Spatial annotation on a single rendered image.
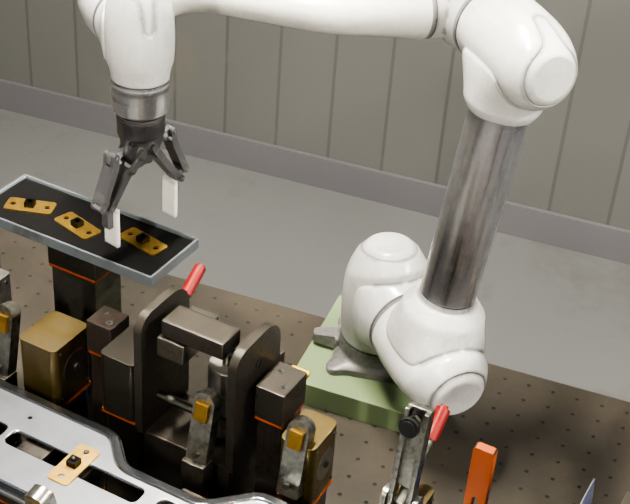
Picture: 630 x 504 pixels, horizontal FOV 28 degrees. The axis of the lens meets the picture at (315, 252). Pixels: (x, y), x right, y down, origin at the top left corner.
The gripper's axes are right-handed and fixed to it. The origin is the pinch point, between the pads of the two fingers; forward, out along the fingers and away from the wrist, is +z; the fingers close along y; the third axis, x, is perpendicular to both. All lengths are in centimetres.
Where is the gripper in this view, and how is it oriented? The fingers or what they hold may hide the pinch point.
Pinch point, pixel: (141, 221)
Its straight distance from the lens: 207.1
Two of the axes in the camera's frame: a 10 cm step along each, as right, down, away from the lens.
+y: -6.4, 3.9, -6.6
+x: 7.7, 4.0, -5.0
